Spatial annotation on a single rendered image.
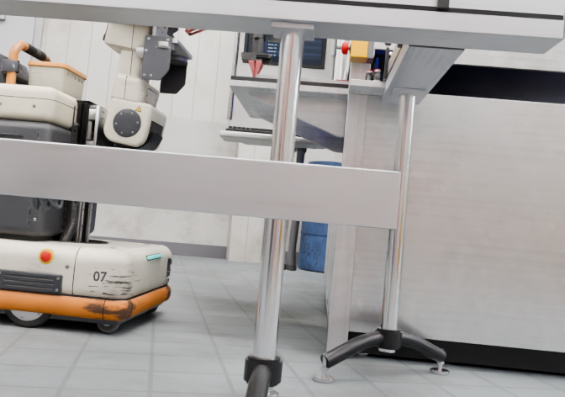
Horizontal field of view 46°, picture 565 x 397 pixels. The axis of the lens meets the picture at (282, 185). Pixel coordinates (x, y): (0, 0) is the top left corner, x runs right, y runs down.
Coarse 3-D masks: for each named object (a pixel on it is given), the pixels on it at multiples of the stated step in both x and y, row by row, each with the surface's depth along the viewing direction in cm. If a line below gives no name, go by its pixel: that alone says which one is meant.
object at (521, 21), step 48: (0, 0) 142; (48, 0) 140; (96, 0) 139; (144, 0) 139; (192, 0) 138; (240, 0) 138; (288, 0) 137; (336, 0) 136; (384, 0) 136; (432, 0) 135; (480, 0) 135; (528, 0) 134; (480, 48) 146; (528, 48) 142
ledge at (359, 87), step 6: (354, 84) 204; (360, 84) 204; (366, 84) 204; (372, 84) 204; (378, 84) 204; (384, 84) 204; (354, 90) 212; (360, 90) 211; (366, 90) 210; (372, 90) 209; (378, 90) 209
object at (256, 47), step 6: (252, 42) 231; (258, 42) 230; (264, 42) 232; (252, 48) 230; (258, 48) 230; (264, 48) 232; (252, 54) 230; (258, 54) 230; (264, 54) 229; (270, 54) 230; (270, 60) 234
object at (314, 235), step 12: (312, 228) 576; (324, 228) 569; (300, 240) 594; (312, 240) 574; (324, 240) 568; (300, 252) 588; (312, 252) 573; (324, 252) 567; (300, 264) 585; (312, 264) 572; (324, 264) 566
